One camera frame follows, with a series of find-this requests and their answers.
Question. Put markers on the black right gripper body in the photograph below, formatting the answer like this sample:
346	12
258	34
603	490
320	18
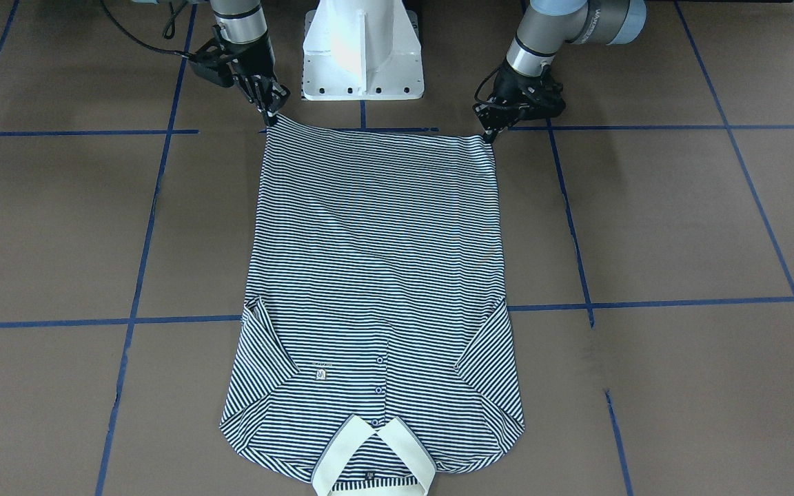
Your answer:
256	65

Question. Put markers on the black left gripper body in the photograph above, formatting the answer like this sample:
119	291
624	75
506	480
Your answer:
511	84

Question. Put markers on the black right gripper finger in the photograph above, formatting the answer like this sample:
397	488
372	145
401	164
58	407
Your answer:
257	98
274	97

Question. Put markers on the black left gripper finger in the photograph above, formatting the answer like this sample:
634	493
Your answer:
485	112
491	130

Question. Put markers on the navy white striped polo shirt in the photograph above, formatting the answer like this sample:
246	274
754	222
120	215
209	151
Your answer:
375	350

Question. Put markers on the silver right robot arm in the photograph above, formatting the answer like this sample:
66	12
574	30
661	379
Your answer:
243	21

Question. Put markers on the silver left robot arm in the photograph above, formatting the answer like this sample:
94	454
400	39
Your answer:
546	26

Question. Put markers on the brown table cover mat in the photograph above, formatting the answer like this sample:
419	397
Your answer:
649	262

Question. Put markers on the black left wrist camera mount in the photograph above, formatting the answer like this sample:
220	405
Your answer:
541	98

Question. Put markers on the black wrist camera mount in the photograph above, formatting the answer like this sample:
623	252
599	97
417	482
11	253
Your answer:
541	98
212	61

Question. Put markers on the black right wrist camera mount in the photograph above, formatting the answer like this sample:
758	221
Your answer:
212	61

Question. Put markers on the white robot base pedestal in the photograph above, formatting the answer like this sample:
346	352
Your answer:
362	51

